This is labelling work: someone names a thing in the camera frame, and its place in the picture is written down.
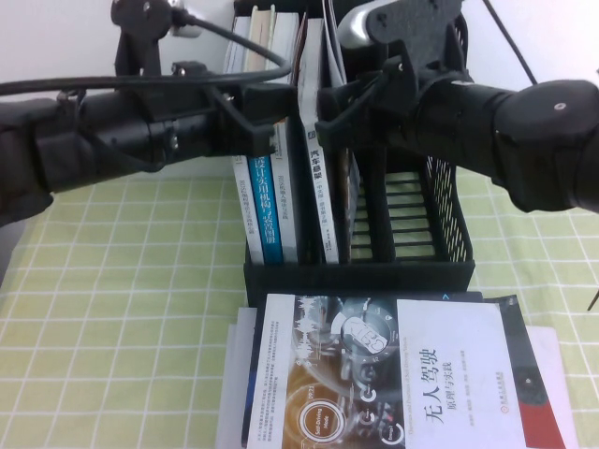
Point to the black plastic book holder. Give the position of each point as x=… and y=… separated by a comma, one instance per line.
x=374, y=276

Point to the white paper stack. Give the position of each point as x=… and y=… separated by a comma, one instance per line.
x=557, y=365

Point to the self-driving book white cover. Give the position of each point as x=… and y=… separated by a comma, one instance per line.
x=444, y=374

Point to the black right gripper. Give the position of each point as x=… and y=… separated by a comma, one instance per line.
x=421, y=107

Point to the white spine car book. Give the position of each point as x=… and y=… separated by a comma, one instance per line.
x=323, y=201

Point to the white thin book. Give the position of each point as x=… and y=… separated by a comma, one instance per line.
x=245, y=322

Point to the white book orange band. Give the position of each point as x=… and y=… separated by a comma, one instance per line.
x=243, y=210
x=287, y=210

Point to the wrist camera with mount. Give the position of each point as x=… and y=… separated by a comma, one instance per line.
x=412, y=23
x=140, y=28

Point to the blue spine book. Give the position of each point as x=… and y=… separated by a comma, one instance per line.
x=267, y=210

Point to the green checked tablecloth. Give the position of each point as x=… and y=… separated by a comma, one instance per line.
x=117, y=304

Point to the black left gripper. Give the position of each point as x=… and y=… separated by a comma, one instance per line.
x=206, y=131

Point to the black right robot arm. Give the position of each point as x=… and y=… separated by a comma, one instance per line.
x=552, y=140

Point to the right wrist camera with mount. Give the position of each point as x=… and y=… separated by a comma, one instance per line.
x=412, y=23

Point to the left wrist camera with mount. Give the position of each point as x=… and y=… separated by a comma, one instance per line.
x=140, y=28

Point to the black and red book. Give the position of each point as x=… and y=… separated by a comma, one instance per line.
x=529, y=397

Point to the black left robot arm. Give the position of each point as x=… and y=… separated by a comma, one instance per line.
x=70, y=140

